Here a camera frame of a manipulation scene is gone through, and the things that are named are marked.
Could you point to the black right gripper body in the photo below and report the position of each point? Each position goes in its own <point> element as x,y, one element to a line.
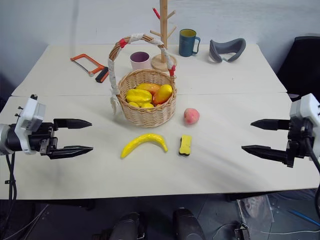
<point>300,142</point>

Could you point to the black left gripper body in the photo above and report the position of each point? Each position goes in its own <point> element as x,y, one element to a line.
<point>42,136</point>

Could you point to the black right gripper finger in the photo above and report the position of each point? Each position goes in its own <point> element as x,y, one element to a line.
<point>270,153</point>
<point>272,124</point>

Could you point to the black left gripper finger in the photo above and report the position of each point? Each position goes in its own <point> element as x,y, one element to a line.
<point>72,151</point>
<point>72,123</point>

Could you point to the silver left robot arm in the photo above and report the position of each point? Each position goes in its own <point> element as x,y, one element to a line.
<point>7,140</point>

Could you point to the clear plastic bag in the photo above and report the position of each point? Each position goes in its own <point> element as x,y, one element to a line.
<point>255,208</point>

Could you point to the orange hacksaw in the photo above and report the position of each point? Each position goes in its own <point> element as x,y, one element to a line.
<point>92,67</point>

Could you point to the black chair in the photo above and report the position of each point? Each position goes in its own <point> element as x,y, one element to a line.
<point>300,67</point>

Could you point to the yellow starfruit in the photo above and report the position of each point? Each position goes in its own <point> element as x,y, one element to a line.
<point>138,95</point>

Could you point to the blue pen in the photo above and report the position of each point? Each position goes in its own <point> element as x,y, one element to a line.
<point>303,217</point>

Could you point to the pink peach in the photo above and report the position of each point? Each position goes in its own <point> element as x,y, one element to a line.
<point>191,116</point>

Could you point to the small black floor device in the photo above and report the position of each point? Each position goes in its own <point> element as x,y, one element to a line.
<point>242,232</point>

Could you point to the yellow and black sponge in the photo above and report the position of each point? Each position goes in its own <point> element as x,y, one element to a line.
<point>185,146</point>

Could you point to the orange yellow mango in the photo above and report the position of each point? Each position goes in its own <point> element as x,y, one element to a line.
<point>162,94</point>
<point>150,87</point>

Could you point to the grey headset face pad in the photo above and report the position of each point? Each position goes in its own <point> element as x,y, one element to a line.
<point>220,51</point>

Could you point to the purple white cup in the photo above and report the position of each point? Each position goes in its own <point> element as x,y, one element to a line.
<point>139,61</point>

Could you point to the dark rounded shape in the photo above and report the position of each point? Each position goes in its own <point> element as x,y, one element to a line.
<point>187,225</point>
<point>127,226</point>

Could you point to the blue mug yellow inside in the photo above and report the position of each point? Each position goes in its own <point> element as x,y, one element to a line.
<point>187,43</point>

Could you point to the wooden mug tree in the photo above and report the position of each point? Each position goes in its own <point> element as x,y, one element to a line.
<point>163,32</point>

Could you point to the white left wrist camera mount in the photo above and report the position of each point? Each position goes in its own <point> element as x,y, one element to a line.
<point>28,115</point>

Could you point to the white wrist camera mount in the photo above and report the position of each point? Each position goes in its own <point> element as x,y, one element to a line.
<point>306,108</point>
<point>28,115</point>

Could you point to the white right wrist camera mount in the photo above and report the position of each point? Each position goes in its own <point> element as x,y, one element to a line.
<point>306,108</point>

